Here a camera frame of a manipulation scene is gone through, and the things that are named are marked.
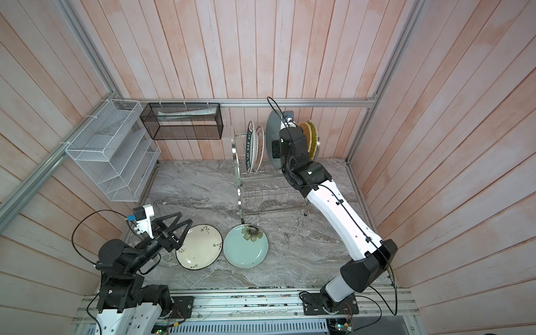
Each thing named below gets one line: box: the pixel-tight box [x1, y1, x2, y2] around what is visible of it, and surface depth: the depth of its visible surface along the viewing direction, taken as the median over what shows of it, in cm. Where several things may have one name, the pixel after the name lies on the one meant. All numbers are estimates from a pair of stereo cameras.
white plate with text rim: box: [245, 120, 256, 174], surface depth 85 cm
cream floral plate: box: [175, 224, 224, 271], surface depth 87 cm
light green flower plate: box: [222, 223, 269, 269], surface depth 90 cm
